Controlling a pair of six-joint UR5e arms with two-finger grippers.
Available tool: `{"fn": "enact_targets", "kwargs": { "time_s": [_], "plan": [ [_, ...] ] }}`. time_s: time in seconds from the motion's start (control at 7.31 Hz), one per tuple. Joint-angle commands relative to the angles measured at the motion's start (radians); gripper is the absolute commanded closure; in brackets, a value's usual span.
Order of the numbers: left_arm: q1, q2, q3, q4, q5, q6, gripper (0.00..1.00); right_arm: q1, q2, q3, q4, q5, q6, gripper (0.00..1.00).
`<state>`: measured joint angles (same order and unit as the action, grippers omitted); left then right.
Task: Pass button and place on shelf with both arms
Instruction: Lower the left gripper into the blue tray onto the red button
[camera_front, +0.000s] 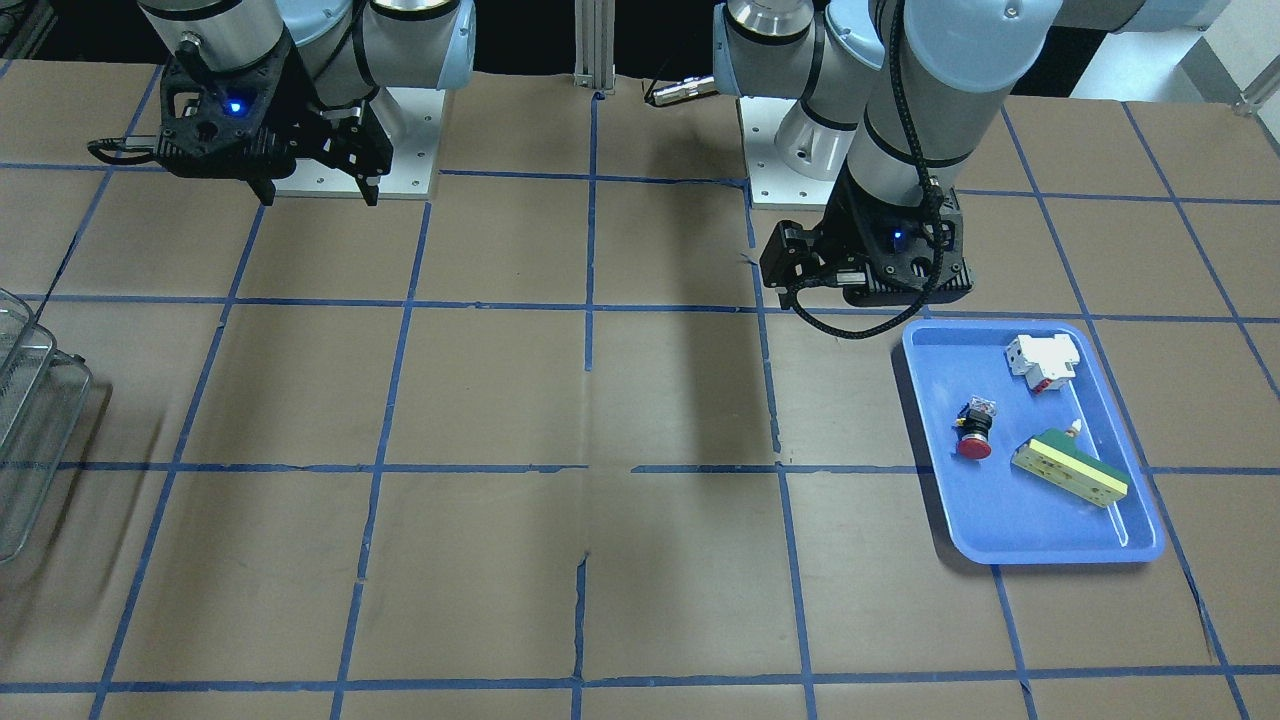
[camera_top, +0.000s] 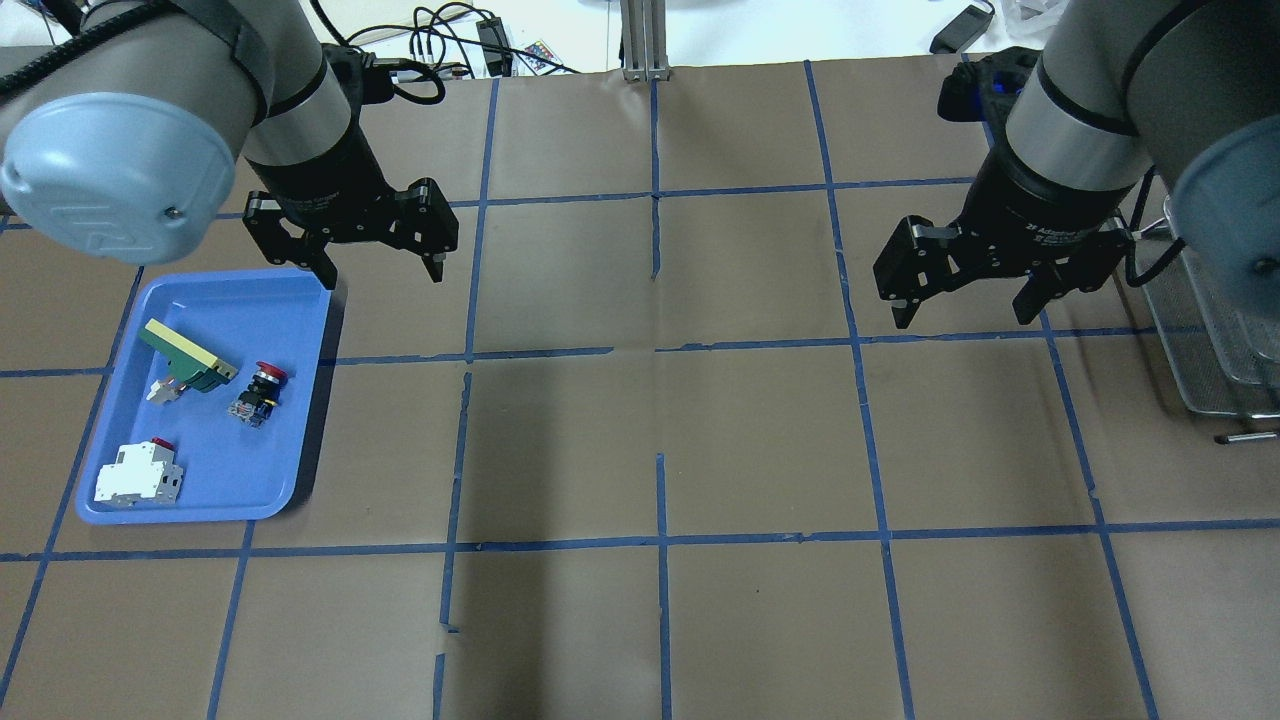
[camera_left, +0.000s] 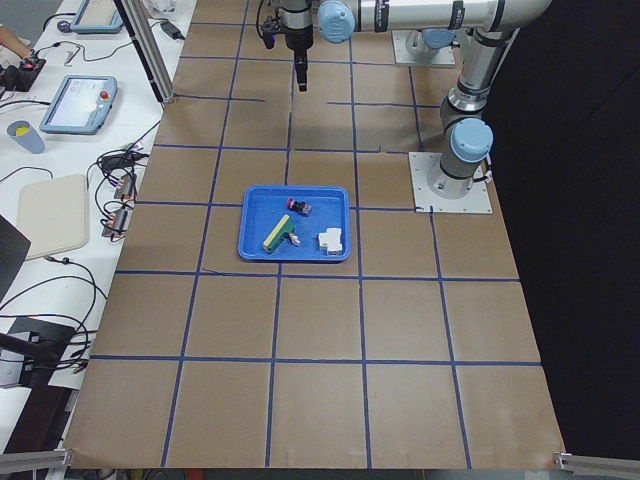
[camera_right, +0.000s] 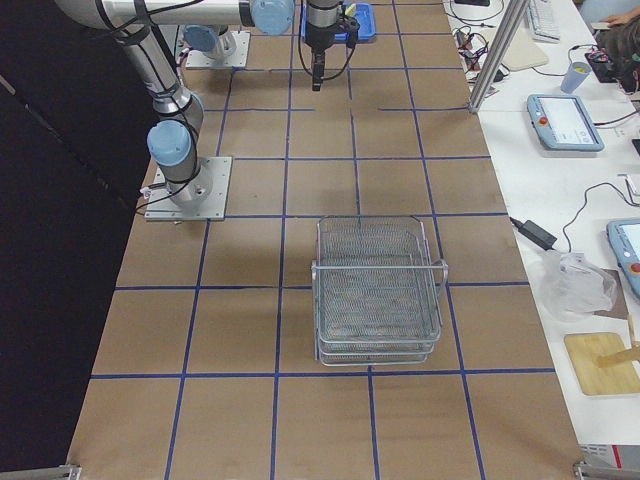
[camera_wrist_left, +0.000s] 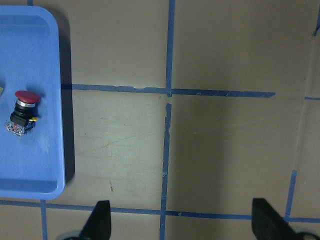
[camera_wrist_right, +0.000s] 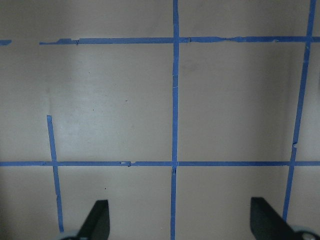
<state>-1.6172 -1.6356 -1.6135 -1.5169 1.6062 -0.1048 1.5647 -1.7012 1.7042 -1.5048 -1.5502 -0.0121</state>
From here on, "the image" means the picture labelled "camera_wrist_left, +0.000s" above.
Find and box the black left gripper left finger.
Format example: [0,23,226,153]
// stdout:
[78,200,111,240]

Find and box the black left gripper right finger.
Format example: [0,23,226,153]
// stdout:
[251,198,300,240]

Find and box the red emergency stop button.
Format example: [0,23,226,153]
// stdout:
[4,90,41,137]

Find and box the blue plastic tray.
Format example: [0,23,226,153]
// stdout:
[0,5,66,200]

